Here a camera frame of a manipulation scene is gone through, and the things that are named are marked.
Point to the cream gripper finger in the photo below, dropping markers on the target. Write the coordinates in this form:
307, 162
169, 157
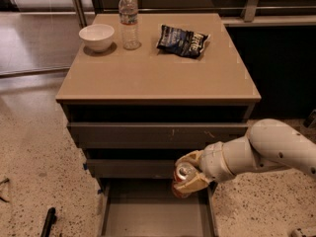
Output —
182, 186
192, 158

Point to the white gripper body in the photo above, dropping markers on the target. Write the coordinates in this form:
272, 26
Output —
211, 162

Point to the red coke can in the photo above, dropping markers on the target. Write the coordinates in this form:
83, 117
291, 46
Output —
183, 175

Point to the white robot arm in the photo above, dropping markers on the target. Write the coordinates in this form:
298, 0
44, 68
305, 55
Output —
268, 145

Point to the open bottom grey drawer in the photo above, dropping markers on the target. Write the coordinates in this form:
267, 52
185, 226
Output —
148, 208

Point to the tan drawer cabinet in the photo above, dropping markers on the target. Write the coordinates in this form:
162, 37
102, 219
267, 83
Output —
151, 85

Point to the middle grey drawer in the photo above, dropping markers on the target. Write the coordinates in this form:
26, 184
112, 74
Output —
131, 169

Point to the top grey drawer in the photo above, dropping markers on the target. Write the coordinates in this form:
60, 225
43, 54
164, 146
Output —
152, 135

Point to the dark object right edge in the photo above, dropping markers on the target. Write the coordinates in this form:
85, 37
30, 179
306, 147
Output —
310, 121

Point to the dark blue chip bag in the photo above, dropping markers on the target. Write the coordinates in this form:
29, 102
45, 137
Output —
183, 43

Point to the black object on floor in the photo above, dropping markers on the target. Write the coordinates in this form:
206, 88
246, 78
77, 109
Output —
49, 221

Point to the white ceramic bowl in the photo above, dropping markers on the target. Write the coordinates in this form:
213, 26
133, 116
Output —
97, 37

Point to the clear plastic water bottle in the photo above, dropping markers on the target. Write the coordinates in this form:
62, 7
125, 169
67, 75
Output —
128, 18

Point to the dark floor item left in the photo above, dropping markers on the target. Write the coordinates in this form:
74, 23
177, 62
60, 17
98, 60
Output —
3, 184

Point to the metal railing post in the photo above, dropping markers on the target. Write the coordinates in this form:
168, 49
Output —
77, 4

